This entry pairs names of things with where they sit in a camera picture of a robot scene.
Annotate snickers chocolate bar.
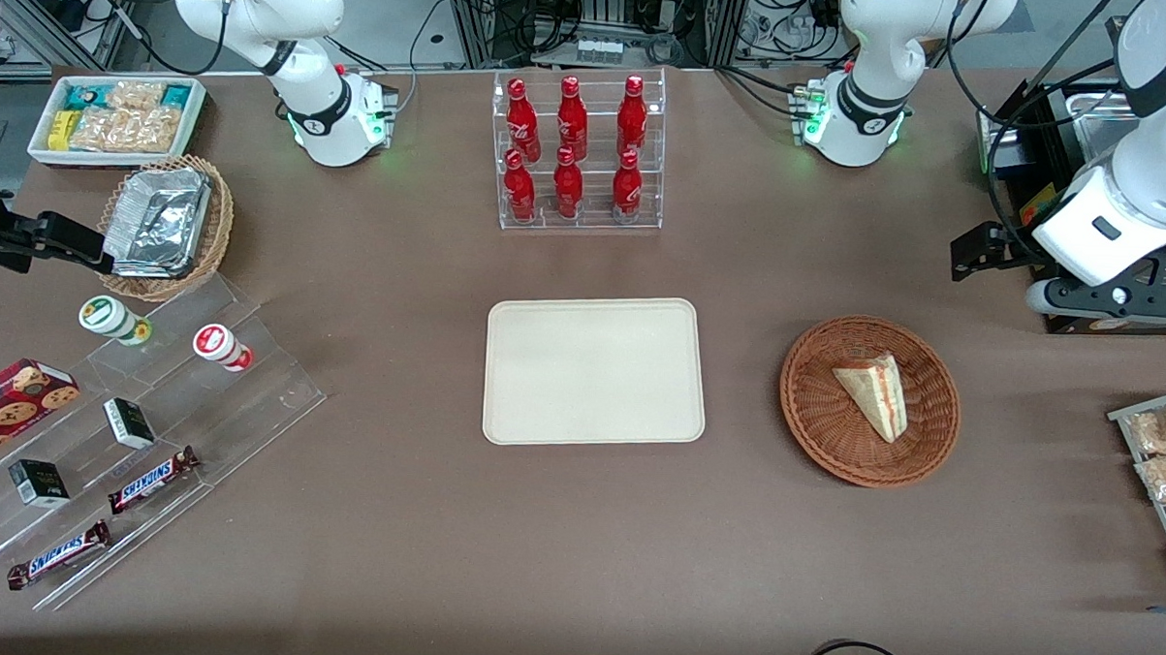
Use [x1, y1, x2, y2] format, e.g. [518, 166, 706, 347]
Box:
[7, 517, 113, 595]
[106, 444, 202, 518]

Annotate red cola bottle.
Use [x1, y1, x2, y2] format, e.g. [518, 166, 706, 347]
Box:
[615, 74, 650, 161]
[551, 145, 586, 220]
[611, 148, 645, 224]
[501, 148, 540, 224]
[504, 77, 544, 164]
[555, 75, 591, 162]

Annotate tray of packaged snacks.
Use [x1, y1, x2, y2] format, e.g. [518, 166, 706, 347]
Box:
[1101, 383, 1166, 591]

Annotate clear acrylic bottle rack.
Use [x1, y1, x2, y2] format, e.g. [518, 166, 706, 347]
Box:
[488, 63, 669, 236]

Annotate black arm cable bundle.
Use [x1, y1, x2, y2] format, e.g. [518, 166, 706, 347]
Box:
[938, 0, 1144, 253]

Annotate white rectangular snack bin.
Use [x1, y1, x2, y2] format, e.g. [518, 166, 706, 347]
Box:
[26, 71, 208, 174]

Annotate clear cracker bag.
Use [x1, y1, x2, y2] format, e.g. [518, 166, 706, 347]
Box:
[70, 104, 183, 156]
[106, 78, 168, 113]

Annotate red lid yogurt cup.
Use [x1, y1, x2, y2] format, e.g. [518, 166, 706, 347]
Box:
[192, 323, 255, 374]

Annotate red cookie box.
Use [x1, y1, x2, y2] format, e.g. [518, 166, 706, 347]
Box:
[0, 358, 84, 478]

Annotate clear acrylic stepped shelf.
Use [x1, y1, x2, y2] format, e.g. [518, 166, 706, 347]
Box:
[0, 268, 331, 622]

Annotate green lid yogurt cup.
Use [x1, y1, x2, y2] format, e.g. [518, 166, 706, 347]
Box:
[78, 294, 154, 348]

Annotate round brown wicker basket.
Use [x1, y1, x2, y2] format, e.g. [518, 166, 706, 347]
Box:
[776, 313, 964, 492]

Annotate light wicker basket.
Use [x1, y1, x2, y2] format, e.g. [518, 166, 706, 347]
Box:
[94, 150, 236, 305]

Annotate white power strip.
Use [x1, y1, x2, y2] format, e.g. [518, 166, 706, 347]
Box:
[571, 36, 626, 67]

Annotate small black carton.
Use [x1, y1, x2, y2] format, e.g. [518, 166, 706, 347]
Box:
[7, 458, 73, 511]
[102, 397, 159, 452]

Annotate black equipment case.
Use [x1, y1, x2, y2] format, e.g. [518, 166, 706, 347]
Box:
[969, 75, 1166, 339]

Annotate aluminium frame rack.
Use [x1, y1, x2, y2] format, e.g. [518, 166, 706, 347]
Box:
[435, 0, 750, 75]

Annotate beige plastic tray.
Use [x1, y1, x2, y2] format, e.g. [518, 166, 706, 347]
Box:
[482, 292, 710, 452]

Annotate stacked aluminium foil trays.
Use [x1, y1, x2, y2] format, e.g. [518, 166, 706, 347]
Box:
[102, 165, 212, 281]

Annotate triangle sandwich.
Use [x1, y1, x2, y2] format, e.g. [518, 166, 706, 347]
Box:
[830, 351, 911, 445]

